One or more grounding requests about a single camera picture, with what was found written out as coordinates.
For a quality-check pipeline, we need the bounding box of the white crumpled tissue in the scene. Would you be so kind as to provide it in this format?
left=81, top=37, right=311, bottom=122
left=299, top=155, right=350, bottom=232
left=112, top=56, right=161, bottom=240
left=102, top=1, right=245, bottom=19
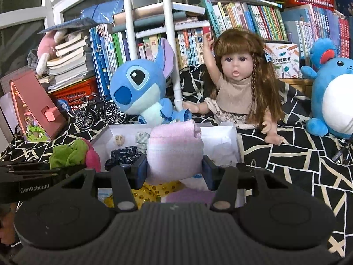
left=203, top=138, right=240, bottom=167

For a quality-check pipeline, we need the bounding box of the white paper bag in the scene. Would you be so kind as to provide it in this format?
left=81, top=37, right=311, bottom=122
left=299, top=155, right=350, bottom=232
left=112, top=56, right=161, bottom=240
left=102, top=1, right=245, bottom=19
left=0, top=92, right=21, bottom=147

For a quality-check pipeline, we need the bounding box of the white cardboard box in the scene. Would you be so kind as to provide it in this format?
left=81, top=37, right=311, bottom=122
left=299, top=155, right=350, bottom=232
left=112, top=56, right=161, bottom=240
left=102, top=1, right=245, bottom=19
left=91, top=121, right=247, bottom=209

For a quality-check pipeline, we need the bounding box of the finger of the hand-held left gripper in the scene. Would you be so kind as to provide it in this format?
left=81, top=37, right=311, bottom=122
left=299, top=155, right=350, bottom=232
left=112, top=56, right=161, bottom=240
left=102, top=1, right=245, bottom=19
left=0, top=160, right=91, bottom=178

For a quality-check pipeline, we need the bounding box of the black cable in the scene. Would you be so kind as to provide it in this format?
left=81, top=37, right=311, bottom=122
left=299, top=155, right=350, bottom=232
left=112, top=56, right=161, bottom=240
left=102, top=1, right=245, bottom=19
left=331, top=132, right=353, bottom=163

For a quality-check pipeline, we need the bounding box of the colourful printed box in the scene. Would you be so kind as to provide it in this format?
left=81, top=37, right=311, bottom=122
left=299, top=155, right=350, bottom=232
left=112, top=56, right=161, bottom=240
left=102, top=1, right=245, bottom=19
left=265, top=43, right=301, bottom=79

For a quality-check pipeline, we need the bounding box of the gold sequin pillow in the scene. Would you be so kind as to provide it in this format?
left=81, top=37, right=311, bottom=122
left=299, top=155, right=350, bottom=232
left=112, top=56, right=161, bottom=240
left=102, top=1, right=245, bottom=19
left=105, top=181, right=184, bottom=209

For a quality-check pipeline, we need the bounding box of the blue alien plush toy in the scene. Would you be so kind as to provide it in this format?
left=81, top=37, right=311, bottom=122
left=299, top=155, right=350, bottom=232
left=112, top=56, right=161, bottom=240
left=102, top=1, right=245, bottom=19
left=109, top=37, right=193, bottom=125

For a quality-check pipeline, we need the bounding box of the white metal rack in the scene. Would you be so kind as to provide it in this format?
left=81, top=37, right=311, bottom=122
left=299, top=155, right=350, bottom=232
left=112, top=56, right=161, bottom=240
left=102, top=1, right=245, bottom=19
left=121, top=0, right=206, bottom=111

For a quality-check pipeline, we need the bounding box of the grey plastic bag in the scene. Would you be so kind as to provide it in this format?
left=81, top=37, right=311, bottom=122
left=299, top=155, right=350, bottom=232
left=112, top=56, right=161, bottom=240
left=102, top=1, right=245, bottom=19
left=27, top=48, right=42, bottom=71

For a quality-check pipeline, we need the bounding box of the blue brocade pouch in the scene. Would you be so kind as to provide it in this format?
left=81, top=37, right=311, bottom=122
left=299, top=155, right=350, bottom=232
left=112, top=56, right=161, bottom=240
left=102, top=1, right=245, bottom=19
left=104, top=146, right=146, bottom=172

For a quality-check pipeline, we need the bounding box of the black binder clip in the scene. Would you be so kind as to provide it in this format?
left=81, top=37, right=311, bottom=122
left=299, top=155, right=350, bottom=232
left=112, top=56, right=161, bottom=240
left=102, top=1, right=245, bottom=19
left=238, top=158, right=260, bottom=173

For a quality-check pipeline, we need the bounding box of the green scrunchie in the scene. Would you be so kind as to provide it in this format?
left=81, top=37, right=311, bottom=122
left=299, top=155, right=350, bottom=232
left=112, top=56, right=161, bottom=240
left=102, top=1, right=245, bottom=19
left=50, top=139, right=89, bottom=169

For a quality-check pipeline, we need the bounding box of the purple plush pillow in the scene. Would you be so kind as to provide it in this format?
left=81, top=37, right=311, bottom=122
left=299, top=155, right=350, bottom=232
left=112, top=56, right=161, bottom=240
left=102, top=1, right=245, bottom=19
left=165, top=189, right=218, bottom=206

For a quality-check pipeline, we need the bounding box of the blue face mask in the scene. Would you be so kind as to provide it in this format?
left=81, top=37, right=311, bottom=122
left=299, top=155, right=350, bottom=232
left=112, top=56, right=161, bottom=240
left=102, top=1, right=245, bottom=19
left=97, top=189, right=114, bottom=206

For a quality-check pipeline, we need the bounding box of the light pink towel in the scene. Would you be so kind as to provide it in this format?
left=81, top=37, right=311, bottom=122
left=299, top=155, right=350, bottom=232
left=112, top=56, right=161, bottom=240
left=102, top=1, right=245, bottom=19
left=146, top=119, right=204, bottom=184

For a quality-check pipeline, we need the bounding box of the round blue mouse plush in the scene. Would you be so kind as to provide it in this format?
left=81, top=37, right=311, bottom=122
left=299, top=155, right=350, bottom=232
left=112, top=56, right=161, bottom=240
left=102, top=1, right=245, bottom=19
left=300, top=37, right=353, bottom=139

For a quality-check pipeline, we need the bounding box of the pink triangular dollhouse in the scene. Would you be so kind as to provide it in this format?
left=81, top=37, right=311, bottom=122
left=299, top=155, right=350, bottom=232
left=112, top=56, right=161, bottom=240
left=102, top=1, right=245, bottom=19
left=8, top=70, right=67, bottom=143

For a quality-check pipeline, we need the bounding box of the white window frame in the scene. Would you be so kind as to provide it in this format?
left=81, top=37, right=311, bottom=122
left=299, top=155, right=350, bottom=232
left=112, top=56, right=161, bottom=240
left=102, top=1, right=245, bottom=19
left=0, top=0, right=276, bottom=34

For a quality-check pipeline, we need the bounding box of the miniature bicycle model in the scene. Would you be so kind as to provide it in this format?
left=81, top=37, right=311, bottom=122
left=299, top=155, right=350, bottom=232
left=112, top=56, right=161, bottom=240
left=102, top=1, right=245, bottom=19
left=74, top=93, right=127, bottom=130

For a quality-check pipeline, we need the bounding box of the blue plastic folder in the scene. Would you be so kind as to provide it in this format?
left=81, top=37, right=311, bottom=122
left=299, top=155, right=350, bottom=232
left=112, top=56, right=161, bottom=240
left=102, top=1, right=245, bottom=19
left=37, top=0, right=124, bottom=34

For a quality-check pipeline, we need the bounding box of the row of upright books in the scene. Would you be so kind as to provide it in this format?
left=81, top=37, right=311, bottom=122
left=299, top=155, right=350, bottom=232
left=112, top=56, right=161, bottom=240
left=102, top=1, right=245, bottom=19
left=88, top=0, right=353, bottom=97

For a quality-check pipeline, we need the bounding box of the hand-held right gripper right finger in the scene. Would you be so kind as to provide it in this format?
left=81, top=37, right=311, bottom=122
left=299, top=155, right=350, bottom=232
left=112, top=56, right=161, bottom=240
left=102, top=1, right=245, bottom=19
left=201, top=156, right=289, bottom=212

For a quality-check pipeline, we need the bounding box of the grey storage box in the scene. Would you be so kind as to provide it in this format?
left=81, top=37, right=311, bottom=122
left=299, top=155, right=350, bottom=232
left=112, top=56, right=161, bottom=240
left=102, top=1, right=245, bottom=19
left=0, top=70, right=32, bottom=96

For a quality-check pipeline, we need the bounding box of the wooden box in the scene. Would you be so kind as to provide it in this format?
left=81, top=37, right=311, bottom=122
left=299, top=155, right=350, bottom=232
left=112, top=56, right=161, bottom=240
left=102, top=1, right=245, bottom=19
left=280, top=78, right=314, bottom=98

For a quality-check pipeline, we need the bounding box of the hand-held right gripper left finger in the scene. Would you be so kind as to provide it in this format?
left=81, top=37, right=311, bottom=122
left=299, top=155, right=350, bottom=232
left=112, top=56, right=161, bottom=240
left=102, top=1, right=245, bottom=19
left=59, top=155, right=149, bottom=212

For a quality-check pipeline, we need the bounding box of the black patterned blanket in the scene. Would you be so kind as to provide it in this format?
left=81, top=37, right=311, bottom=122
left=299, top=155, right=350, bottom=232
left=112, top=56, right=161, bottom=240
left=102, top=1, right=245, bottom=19
left=0, top=63, right=353, bottom=257

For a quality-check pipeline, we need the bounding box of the pink bunny plush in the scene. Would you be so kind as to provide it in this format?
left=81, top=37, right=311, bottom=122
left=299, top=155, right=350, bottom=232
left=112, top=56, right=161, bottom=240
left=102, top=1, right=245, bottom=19
left=36, top=29, right=69, bottom=76

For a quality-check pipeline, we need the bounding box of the stack of lying books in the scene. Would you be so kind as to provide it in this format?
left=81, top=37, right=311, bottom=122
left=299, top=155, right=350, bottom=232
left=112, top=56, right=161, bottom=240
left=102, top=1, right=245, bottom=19
left=39, top=30, right=96, bottom=91

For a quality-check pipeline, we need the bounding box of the brown-haired baby doll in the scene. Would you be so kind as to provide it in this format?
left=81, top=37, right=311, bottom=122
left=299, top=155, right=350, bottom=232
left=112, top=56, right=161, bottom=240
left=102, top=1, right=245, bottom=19
left=182, top=30, right=286, bottom=146

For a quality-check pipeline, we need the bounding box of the pink scrunchie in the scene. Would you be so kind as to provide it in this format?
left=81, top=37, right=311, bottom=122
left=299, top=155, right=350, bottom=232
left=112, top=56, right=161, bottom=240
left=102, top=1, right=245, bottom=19
left=81, top=138, right=102, bottom=173

